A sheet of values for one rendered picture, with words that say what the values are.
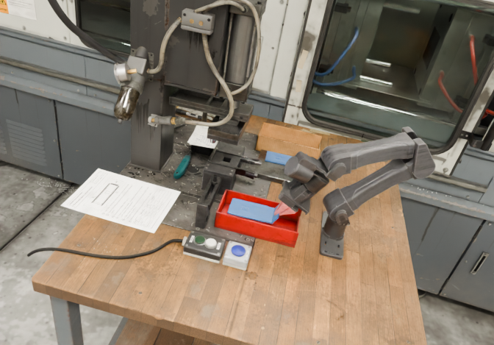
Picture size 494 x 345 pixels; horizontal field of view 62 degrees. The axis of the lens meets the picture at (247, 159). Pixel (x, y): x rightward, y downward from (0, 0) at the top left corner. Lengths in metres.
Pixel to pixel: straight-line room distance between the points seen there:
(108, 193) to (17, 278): 1.12
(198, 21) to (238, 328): 0.78
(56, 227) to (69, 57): 0.96
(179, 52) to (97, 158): 1.41
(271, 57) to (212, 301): 1.17
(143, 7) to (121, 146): 1.28
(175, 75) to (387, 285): 0.86
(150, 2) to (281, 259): 0.80
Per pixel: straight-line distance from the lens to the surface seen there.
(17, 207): 2.80
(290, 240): 1.25
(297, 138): 1.73
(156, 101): 1.34
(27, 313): 2.26
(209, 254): 1.16
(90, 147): 2.54
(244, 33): 1.20
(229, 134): 1.26
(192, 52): 1.23
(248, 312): 1.09
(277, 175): 1.50
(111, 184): 1.42
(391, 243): 1.42
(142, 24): 1.27
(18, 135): 2.83
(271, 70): 1.93
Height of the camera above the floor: 1.77
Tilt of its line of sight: 33 degrees down
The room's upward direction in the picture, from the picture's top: 10 degrees clockwise
